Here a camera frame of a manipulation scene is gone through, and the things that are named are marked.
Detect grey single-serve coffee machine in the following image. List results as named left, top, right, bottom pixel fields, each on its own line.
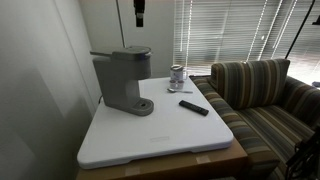
left=89, top=45, right=155, bottom=117

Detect thin metal lamp pole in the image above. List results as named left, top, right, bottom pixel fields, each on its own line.
left=115, top=0, right=126, bottom=48

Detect lavender mug with lid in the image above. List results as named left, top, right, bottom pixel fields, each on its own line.
left=169, top=64, right=188, bottom=82

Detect silver metal spoon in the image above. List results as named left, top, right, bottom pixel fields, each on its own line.
left=166, top=87, right=194, bottom=95

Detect white window blinds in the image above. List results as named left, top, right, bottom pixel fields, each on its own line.
left=173, top=0, right=320, bottom=84

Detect black tv remote control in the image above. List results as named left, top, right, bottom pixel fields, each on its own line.
left=178, top=99, right=210, bottom=117

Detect white plastic table board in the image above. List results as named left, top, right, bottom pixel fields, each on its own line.
left=76, top=76, right=235, bottom=170

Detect striped fabric sofa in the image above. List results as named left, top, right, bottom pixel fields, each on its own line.
left=189, top=59, right=320, bottom=180

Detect black slanted tripod pole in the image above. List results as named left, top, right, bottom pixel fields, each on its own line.
left=284, top=0, right=317, bottom=60

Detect wooden side table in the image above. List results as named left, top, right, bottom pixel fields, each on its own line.
left=75, top=138, right=249, bottom=180

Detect black stand frame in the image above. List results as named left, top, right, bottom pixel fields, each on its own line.
left=285, top=124, right=320, bottom=180

